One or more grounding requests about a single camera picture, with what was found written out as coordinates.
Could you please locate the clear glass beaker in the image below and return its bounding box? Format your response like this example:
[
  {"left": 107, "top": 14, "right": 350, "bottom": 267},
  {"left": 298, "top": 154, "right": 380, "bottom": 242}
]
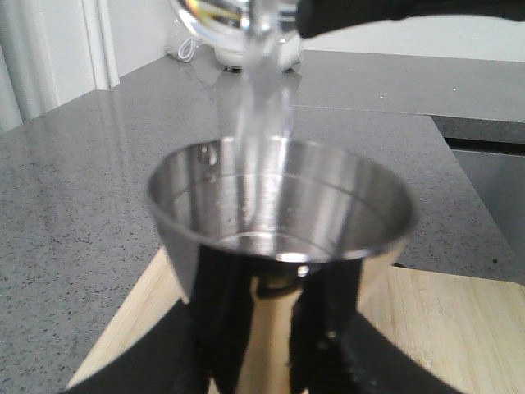
[{"left": 171, "top": 0, "right": 298, "bottom": 51}]

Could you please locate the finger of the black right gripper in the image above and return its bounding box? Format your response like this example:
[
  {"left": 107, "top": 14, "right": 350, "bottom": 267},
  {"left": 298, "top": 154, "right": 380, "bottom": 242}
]
[{"left": 297, "top": 0, "right": 524, "bottom": 39}]

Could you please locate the steel double jigger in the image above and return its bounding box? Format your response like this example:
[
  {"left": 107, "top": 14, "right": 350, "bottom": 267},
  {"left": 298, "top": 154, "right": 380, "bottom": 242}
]
[{"left": 148, "top": 138, "right": 418, "bottom": 393}]

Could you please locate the light wooden cutting board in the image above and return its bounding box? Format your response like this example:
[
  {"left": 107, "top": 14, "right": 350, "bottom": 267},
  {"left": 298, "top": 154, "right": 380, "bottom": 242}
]
[{"left": 67, "top": 249, "right": 524, "bottom": 393}]

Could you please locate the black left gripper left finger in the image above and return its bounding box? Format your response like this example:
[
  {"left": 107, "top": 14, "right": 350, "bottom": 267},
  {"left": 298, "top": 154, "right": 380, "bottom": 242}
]
[{"left": 65, "top": 303, "right": 210, "bottom": 393}]

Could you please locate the grey curtain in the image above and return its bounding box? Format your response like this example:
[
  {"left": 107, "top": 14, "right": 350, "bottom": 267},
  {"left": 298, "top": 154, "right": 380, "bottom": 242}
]
[{"left": 1, "top": 1, "right": 120, "bottom": 131}]

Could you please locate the white kitchen appliance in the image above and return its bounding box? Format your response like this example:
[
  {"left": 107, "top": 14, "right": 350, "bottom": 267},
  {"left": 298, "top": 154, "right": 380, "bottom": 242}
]
[{"left": 164, "top": 18, "right": 303, "bottom": 71}]

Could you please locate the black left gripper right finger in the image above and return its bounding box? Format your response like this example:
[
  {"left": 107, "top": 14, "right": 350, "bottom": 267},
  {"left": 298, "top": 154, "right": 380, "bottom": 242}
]
[{"left": 290, "top": 289, "right": 459, "bottom": 393}]

